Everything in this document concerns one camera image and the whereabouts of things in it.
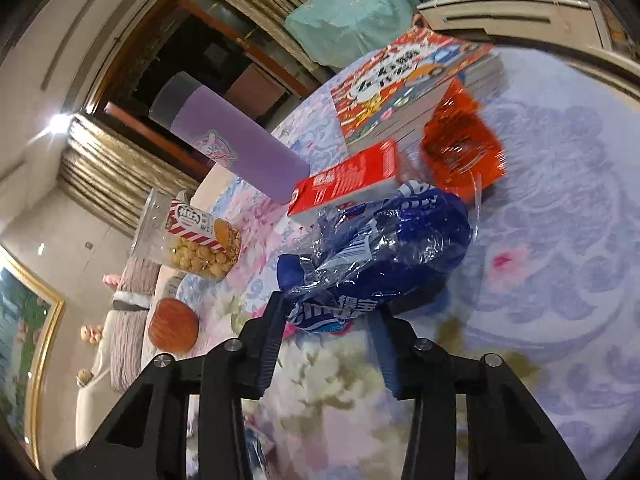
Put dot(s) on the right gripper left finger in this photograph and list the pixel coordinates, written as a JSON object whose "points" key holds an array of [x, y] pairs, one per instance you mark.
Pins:
{"points": [[144, 436]]}

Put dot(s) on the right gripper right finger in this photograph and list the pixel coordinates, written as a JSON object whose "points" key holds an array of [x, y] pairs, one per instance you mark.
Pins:
{"points": [[509, 434]]}

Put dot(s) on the blue plastic snack bag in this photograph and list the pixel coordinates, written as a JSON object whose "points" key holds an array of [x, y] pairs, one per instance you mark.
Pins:
{"points": [[361, 256]]}

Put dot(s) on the red foil snack wrapper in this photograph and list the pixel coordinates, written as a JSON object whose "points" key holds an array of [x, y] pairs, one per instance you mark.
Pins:
{"points": [[461, 153]]}

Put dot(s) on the red apple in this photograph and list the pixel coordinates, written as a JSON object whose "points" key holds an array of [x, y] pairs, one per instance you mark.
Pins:
{"points": [[174, 326]]}

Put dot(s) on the pink sofa cushion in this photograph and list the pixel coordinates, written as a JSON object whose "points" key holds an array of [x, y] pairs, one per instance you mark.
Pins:
{"points": [[121, 345]]}

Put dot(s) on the gold framed painting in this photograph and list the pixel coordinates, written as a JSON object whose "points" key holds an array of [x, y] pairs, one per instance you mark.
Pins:
{"points": [[31, 312]]}

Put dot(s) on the clear popcorn jar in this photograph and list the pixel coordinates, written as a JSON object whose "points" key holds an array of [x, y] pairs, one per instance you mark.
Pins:
{"points": [[173, 233]]}

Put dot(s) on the beige striped curtain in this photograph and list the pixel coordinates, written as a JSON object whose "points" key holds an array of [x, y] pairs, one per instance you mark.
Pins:
{"points": [[110, 176]]}

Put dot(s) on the red white milk carton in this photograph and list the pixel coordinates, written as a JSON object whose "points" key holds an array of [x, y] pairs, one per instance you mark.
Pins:
{"points": [[371, 174]]}

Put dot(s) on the purple thermos bottle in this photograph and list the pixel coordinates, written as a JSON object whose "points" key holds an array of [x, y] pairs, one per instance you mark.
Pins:
{"points": [[221, 132]]}

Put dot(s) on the colourful book stack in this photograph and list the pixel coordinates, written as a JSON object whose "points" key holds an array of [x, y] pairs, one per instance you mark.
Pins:
{"points": [[394, 94]]}

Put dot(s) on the wooden TV cabinet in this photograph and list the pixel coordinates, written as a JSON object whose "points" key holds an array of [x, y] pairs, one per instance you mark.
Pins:
{"points": [[569, 23]]}

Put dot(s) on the teal covered furniture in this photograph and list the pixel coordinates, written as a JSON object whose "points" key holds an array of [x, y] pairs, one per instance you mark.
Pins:
{"points": [[336, 33]]}

